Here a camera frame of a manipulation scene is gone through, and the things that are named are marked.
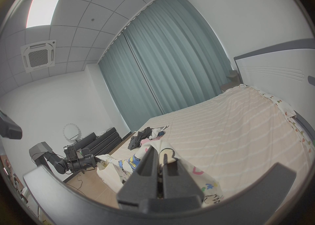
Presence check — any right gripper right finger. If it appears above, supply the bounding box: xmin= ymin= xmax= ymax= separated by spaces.
xmin=161 ymin=159 xmax=205 ymax=208

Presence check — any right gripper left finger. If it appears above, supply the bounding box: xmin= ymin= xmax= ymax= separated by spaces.
xmin=117 ymin=145 xmax=158 ymax=207

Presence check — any white printed pyjama top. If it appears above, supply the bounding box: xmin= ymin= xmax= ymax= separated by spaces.
xmin=95 ymin=140 xmax=225 ymax=207

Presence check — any pile of clothes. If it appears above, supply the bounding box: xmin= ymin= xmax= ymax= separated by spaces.
xmin=127 ymin=125 xmax=171 ymax=151

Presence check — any pink garment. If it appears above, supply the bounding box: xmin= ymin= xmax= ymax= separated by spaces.
xmin=140 ymin=137 xmax=161 ymax=145

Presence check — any white knitted garment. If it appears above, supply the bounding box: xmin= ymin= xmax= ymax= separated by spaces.
xmin=150 ymin=128 xmax=164 ymax=140

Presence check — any bed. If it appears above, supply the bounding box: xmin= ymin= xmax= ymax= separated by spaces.
xmin=97 ymin=39 xmax=315 ymax=207

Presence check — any blue-green curtain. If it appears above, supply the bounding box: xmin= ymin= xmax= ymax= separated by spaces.
xmin=98 ymin=31 xmax=163 ymax=133
xmin=123 ymin=0 xmax=235 ymax=116

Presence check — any grey bedside table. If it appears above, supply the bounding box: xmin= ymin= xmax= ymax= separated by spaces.
xmin=220 ymin=70 xmax=243 ymax=93

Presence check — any ceiling air conditioner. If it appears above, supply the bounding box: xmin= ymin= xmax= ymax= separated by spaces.
xmin=20 ymin=39 xmax=57 ymax=73

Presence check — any ceiling light panel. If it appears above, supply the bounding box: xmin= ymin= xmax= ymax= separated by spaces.
xmin=26 ymin=0 xmax=60 ymax=29

